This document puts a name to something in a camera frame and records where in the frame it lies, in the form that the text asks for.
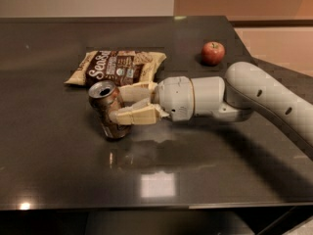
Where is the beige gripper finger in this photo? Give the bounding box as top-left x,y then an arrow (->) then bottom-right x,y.
109,103 -> 169,125
119,81 -> 157,103

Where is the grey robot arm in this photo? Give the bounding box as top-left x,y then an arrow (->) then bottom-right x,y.
109,62 -> 313,157

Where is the orange soda can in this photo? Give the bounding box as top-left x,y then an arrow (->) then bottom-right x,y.
88,80 -> 131,139

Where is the brown snack chip bag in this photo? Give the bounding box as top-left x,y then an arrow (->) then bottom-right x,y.
66,50 -> 166,87

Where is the red apple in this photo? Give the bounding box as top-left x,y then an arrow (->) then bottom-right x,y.
201,41 -> 225,66

